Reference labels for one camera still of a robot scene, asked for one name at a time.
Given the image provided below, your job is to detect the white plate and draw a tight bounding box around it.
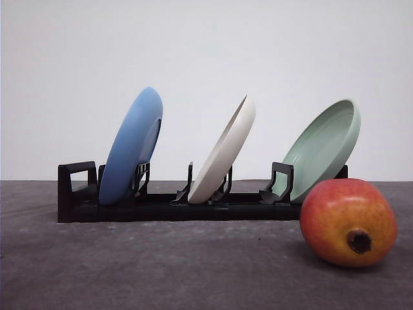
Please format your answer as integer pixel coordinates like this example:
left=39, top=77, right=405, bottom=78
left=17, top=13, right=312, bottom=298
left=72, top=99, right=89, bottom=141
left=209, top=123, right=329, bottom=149
left=188, top=94, right=256, bottom=204

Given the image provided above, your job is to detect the blue plate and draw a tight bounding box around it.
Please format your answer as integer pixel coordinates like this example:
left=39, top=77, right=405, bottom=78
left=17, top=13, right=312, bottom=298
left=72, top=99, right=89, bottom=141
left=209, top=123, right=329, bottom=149
left=99, top=87, right=163, bottom=205

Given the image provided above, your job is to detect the light green plate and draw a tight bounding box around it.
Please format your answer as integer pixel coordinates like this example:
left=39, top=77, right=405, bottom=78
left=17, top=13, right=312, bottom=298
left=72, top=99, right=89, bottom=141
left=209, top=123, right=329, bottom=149
left=272, top=99, right=361, bottom=203

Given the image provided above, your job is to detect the black plastic dish rack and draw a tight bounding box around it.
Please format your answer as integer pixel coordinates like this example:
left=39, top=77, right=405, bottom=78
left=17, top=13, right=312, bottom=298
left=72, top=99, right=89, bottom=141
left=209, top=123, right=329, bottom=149
left=57, top=161, right=348, bottom=223

